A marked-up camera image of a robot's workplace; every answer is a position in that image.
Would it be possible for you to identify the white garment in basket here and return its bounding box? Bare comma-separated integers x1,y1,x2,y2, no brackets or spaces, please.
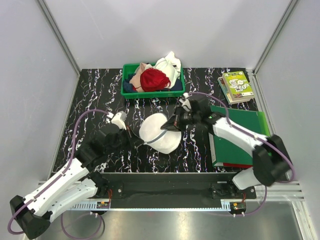
154,51,182,80

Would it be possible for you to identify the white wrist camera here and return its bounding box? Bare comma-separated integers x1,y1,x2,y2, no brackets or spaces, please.
107,111,127,130
178,92,192,112

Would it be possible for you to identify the beige garment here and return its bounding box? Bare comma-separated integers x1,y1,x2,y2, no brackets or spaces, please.
129,62,153,93

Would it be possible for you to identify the green cover book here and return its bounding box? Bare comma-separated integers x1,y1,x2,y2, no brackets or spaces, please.
222,71,254,102

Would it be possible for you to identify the white mesh laundry bag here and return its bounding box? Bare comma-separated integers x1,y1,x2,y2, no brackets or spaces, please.
139,112,182,154

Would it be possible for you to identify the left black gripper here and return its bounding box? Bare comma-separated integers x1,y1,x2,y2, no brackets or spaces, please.
105,125,145,155

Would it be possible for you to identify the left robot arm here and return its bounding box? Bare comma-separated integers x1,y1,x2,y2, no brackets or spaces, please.
9,123,144,240

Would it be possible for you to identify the lower book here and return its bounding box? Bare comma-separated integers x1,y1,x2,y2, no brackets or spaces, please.
217,77,255,105

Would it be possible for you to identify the red garment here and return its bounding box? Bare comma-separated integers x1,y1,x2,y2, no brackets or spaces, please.
140,68,171,92

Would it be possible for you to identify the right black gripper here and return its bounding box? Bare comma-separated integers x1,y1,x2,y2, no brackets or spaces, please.
161,105,201,133

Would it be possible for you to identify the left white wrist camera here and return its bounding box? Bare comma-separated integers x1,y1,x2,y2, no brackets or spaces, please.
107,111,127,130

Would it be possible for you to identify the green ring binder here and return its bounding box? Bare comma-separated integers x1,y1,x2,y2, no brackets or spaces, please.
209,108,258,168

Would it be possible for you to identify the purple cable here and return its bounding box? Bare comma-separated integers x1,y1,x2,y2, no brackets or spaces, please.
184,91,297,218
6,108,113,238

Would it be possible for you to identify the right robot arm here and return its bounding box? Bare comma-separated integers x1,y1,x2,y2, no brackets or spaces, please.
160,98,293,199

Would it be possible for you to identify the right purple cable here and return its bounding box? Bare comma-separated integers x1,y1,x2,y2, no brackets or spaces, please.
184,91,297,218

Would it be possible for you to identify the green plastic basket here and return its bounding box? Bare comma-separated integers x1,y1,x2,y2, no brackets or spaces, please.
120,63,186,100

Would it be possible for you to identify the dark blue garment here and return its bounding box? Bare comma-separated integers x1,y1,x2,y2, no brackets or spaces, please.
122,74,183,93

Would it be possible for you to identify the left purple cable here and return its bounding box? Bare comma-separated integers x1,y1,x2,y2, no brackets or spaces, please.
6,108,113,238

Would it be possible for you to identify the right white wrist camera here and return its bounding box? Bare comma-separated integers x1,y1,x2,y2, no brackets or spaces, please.
178,92,192,112

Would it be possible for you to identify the light green plastic folder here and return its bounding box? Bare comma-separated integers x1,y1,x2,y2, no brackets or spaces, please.
255,111,271,137

